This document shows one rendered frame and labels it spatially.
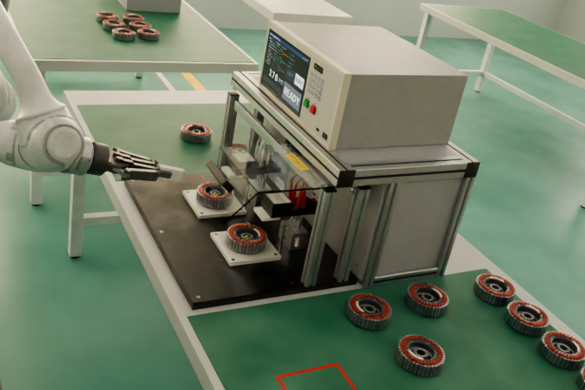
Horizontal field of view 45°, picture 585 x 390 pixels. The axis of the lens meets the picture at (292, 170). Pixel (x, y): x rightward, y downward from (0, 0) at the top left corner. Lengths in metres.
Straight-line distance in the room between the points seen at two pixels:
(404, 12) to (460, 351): 6.38
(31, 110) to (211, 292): 0.63
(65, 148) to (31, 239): 1.95
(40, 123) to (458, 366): 1.09
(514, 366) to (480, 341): 0.10
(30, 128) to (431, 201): 1.03
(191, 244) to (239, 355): 0.42
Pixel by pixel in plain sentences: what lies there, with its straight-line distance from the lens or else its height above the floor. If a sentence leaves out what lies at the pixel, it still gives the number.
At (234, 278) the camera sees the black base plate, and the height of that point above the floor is 0.77.
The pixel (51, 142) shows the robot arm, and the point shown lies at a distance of 1.39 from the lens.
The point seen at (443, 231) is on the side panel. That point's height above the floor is 0.90.
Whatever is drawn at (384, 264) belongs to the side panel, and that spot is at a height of 0.81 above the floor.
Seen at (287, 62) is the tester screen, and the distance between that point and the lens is 1.94.
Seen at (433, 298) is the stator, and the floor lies 0.76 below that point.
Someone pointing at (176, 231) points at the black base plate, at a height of 0.77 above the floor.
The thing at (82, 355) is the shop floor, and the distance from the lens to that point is 2.72.
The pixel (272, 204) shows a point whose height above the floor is 0.92.
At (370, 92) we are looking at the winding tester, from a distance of 1.75.
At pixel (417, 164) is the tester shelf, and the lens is 1.81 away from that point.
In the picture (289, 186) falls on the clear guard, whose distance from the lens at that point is 1.65.
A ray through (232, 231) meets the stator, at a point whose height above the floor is 0.82.
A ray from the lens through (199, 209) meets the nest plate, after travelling 2.07.
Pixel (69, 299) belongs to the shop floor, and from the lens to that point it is 2.98.
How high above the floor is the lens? 1.81
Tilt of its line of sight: 25 degrees down
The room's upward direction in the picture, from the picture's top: 11 degrees clockwise
